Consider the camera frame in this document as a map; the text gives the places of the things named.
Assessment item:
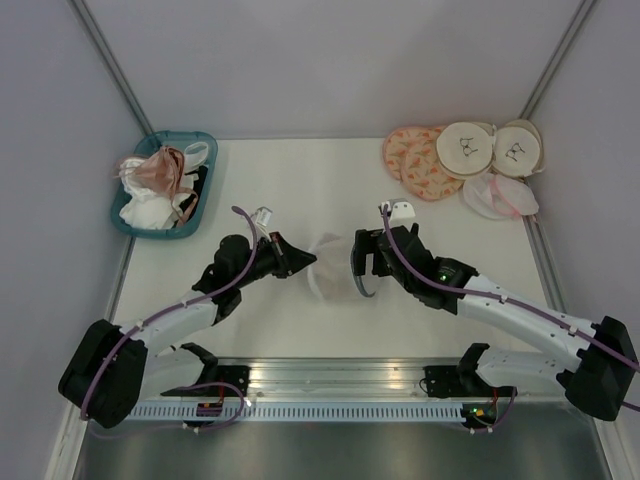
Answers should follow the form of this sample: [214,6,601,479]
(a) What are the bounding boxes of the white slotted cable duct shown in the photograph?
[124,404,464,424]

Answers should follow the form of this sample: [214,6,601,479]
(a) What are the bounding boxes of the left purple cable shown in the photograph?
[78,205,259,441]

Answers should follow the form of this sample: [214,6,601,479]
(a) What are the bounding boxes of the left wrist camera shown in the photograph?
[251,206,273,238]

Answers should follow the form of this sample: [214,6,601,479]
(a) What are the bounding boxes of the teal plastic basket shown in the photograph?
[110,130,218,240]

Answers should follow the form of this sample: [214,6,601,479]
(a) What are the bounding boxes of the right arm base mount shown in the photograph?
[419,365,470,399]

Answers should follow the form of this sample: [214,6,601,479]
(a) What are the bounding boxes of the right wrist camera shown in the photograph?
[379,198,416,224]

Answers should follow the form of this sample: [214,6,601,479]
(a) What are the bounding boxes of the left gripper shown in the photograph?
[235,231,316,289]

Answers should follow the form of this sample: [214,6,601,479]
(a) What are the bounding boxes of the purple cable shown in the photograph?
[78,205,259,441]
[380,209,640,414]

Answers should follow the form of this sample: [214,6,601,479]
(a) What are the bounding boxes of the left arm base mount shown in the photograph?
[213,365,251,398]

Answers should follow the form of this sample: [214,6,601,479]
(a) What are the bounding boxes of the cream bag with glasses print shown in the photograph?
[436,121,497,180]

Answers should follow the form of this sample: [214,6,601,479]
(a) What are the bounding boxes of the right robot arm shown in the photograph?
[352,226,639,421]

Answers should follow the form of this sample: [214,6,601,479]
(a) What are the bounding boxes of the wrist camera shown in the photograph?
[379,198,416,224]
[251,206,273,238]

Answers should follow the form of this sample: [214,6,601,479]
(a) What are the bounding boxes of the white pink-trim mesh bag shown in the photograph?
[462,173,539,220]

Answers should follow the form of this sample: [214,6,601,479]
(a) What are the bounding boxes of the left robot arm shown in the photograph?
[58,232,317,428]

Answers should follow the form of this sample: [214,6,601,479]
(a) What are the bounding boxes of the white mesh laundry bag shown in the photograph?
[307,233,382,303]

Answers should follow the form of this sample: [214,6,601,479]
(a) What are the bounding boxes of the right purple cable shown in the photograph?
[380,209,640,414]

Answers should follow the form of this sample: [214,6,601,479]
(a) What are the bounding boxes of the aluminium front rail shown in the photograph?
[124,357,506,401]

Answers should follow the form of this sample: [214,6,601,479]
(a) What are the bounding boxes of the white garments in basket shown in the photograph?
[118,140,210,231]

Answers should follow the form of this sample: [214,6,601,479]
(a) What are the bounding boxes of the pink satin bra in basket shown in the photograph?
[112,145,200,225]

